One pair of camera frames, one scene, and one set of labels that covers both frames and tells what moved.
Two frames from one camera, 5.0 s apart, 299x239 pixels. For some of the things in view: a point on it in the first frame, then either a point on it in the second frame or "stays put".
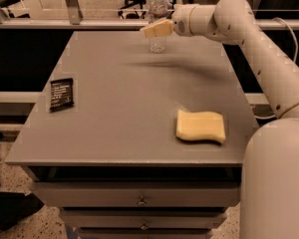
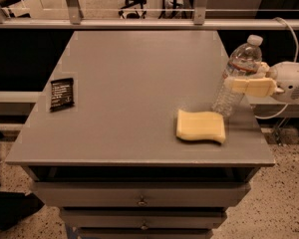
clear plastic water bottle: (157, 10) to (244, 61)
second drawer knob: (144, 226) stays put
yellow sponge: (200, 125) stays put
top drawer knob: (142, 201) stays put
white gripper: (180, 20) to (291, 81)
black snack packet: (62, 95) stays put
